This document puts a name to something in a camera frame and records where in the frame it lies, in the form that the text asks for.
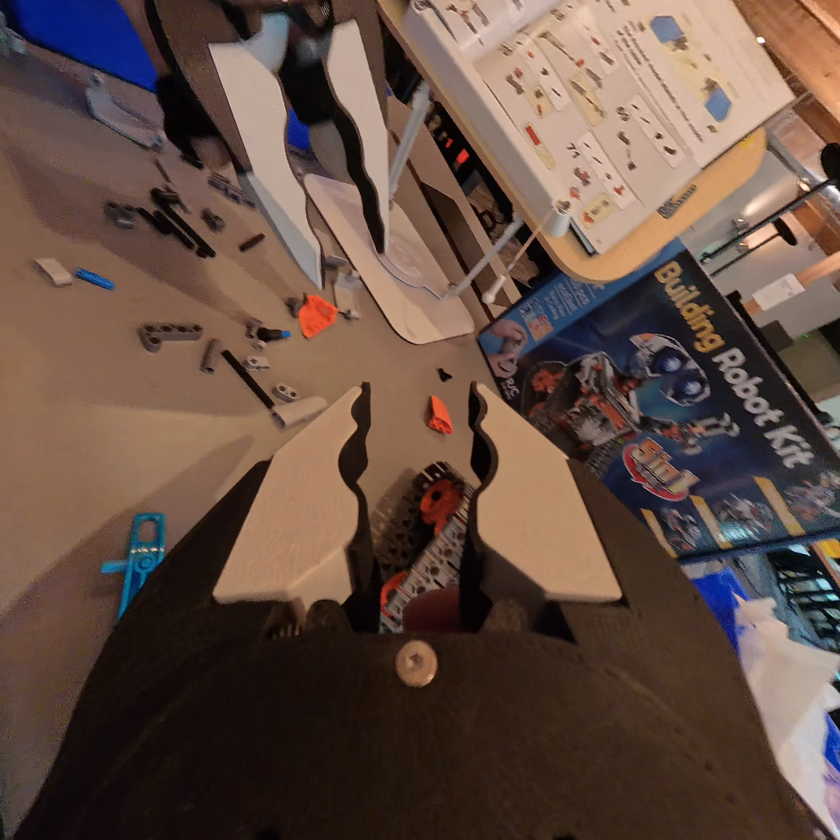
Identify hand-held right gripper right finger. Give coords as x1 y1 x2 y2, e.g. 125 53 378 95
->
457 382 624 627

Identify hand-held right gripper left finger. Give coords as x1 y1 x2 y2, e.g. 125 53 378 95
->
210 382 382 618

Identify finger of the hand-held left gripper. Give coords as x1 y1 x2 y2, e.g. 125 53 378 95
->
207 31 325 290
325 18 392 256

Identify grey orange tracked toy robot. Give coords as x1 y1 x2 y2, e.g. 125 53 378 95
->
367 459 476 634

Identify blue plastic parts bin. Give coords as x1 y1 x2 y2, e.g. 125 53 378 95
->
13 0 161 93

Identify dark grey short beam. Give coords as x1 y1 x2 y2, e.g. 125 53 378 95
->
207 172 257 210

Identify grey curved panel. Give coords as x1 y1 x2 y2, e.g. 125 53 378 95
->
85 71 165 152

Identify light grey panel piece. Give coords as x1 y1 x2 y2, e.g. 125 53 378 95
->
271 395 328 430

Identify black long connector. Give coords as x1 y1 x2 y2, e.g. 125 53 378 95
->
134 187 217 260

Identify black long axle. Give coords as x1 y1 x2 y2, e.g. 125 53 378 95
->
220 349 277 412

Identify blue plastic brick separator tool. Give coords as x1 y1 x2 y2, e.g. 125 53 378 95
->
100 512 168 622

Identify blue plastic bin with bags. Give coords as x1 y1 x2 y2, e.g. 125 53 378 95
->
682 567 840 840

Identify dark blue robot kit box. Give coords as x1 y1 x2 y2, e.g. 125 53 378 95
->
477 249 840 562

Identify orange translucent piece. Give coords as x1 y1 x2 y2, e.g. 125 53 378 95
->
298 294 340 340

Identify open instruction booklet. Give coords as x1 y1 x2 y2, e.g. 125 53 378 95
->
402 0 798 256

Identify dark grey bent beam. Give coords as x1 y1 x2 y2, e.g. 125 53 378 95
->
138 322 203 354

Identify crumpled clear plastic bags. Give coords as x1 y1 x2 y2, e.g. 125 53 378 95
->
731 594 840 834

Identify wooden book stand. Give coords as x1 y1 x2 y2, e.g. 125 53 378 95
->
304 0 770 347

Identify light grey bracket piece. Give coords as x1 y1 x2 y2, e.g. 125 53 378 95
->
325 255 363 321

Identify white wall sign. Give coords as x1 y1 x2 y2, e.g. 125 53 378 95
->
751 274 805 312

